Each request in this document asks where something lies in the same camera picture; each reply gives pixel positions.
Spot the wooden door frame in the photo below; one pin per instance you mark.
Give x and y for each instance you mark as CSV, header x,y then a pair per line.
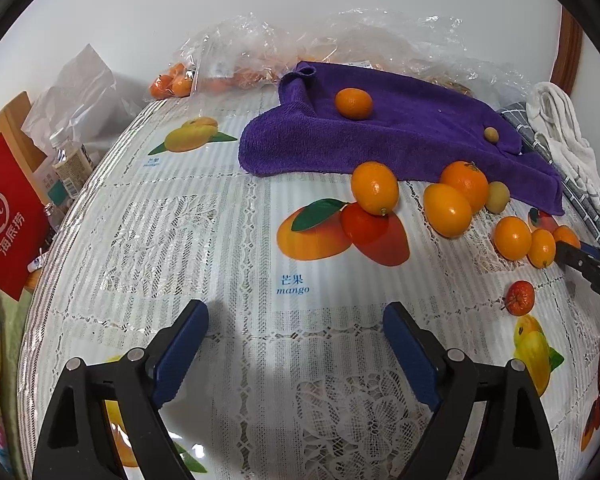
x,y
570,47

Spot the small kumquat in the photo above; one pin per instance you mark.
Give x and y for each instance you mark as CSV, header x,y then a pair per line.
x,y
565,236
512,238
541,248

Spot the purple towel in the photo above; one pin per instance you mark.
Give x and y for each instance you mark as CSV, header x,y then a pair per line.
x,y
405,130

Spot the pile of bagged tangerines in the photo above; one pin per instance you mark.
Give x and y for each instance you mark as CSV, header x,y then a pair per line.
x,y
172,84

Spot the small red hawthorn fruit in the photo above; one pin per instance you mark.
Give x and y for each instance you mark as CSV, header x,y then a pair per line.
x,y
520,298

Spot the clear plastic bottle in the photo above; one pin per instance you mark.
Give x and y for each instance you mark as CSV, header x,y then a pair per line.
x,y
72,162

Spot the white towel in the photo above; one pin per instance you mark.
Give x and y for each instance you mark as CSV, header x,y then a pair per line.
x,y
567,140

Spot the large clear plastic bag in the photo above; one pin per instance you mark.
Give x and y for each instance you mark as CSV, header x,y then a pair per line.
x,y
405,40

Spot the pile of bagged longans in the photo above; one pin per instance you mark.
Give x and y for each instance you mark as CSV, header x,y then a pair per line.
x,y
452,84

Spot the large round kumquat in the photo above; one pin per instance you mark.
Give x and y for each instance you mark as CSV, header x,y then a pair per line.
x,y
374,188

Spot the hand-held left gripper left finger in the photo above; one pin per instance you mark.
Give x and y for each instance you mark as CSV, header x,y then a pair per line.
x,y
185,350

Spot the white plastic bag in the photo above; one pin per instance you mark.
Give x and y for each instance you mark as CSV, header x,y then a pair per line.
x,y
75,95

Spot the stemmed tangerine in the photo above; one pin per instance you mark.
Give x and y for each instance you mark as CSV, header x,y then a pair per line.
x,y
466,180

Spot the round orange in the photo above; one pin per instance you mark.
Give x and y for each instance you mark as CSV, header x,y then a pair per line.
x,y
353,103

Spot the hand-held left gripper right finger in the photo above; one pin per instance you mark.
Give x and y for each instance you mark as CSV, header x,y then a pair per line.
x,y
410,350

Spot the small brown longan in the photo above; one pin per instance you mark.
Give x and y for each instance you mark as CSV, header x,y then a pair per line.
x,y
491,134

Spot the grey checked cloth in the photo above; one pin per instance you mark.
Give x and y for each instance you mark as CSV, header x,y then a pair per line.
x,y
555,160

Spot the oval kumquat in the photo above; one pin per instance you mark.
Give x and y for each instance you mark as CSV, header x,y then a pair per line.
x,y
447,211

